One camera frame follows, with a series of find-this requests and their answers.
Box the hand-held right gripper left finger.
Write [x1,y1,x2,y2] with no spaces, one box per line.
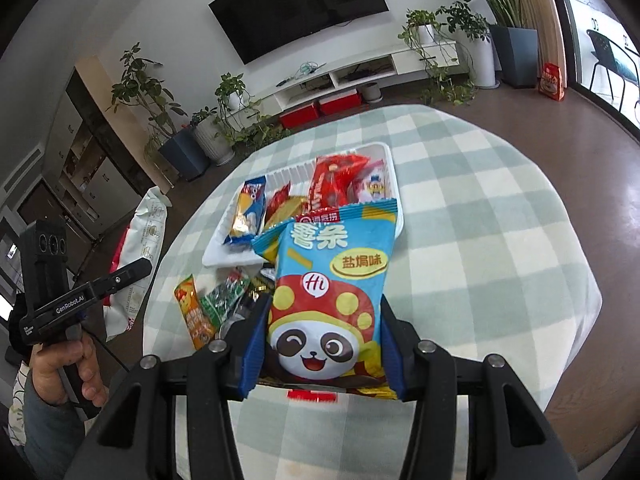
[65,296,273,480]

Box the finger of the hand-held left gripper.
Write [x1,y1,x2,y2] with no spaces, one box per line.
[92,259,153,304]

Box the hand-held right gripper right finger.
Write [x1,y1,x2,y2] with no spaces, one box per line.
[381,296,578,480]

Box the white plastic tray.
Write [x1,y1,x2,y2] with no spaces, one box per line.
[201,142,405,267]

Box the light blue panda snack packet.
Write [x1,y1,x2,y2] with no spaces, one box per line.
[267,199,401,401]

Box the yellow cake packet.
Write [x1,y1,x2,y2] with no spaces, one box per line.
[262,195,308,233]

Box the red gold patterned snack packet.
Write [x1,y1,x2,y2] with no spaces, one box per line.
[264,182,292,221]

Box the pink cartoon snack packet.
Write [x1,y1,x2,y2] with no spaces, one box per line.
[350,159,386,206]

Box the person's left forearm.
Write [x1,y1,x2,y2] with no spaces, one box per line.
[7,360,88,480]

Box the person's left hand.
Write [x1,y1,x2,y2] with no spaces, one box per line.
[27,332,110,408]

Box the white printed bag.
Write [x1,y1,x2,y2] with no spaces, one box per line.
[104,186,171,342]

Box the black silver snack packet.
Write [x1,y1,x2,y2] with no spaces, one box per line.
[220,285,273,341]

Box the green snack packet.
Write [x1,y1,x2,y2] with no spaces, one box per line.
[200,270,251,331]

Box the orange snack packet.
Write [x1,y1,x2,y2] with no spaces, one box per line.
[173,274,218,351]

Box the light blue yellow snack packet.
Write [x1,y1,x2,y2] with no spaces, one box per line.
[251,220,291,266]

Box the tall plant blue-grey pot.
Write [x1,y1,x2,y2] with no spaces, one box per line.
[110,42,211,181]

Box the small plant white ribbed pot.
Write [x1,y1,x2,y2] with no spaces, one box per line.
[190,107,236,166]

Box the trailing plant small white pot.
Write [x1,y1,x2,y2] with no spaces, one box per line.
[215,72,291,151]
[397,9,478,106]

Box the red storage box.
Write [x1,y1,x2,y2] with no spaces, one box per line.
[279,105,321,130]
[319,92,362,116]

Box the white television cabinet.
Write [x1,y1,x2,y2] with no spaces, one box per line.
[272,40,461,113]

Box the bushy plant tall white pot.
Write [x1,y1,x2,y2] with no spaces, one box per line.
[435,2,498,88]

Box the red bag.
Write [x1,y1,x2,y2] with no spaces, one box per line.
[539,62,566,102]

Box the large-leaf plant dark square pot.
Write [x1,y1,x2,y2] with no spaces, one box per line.
[444,0,540,88]

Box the black balcony chair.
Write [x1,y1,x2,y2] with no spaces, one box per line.
[586,29,640,113]

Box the beige curtain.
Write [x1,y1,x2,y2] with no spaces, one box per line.
[520,0,566,76]

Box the dark wooden wall cabinet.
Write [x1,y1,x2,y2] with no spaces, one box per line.
[0,67,173,271]

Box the black wall television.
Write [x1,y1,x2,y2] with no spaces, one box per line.
[207,0,391,66]

